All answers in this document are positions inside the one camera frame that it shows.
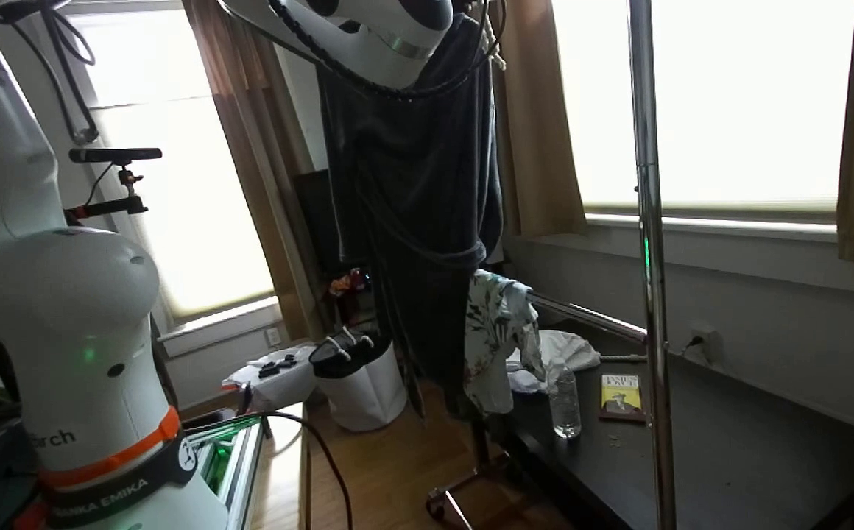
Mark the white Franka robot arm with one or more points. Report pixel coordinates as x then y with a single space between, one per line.
64 325

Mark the black hanging garment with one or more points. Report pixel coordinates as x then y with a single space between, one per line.
416 216

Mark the red and black object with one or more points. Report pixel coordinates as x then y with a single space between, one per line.
349 282

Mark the floral patterned cloth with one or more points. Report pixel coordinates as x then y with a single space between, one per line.
491 334

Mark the white bucket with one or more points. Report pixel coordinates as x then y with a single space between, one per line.
363 393

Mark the crumpled white cloth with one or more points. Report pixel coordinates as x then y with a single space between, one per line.
566 347

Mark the clear plastic water bottle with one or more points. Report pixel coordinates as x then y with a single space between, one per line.
564 406

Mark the grey metal pole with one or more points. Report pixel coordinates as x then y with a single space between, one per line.
651 194

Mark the white baseboard heater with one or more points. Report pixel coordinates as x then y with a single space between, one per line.
211 354

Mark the wheeled chair base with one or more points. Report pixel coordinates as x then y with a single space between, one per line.
445 503

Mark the green plastic object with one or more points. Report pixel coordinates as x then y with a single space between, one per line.
217 465

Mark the black low table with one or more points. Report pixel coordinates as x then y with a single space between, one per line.
741 459

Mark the chrome horizontal rail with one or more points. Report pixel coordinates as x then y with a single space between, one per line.
594 318

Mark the black camera on stand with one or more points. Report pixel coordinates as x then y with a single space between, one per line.
112 154

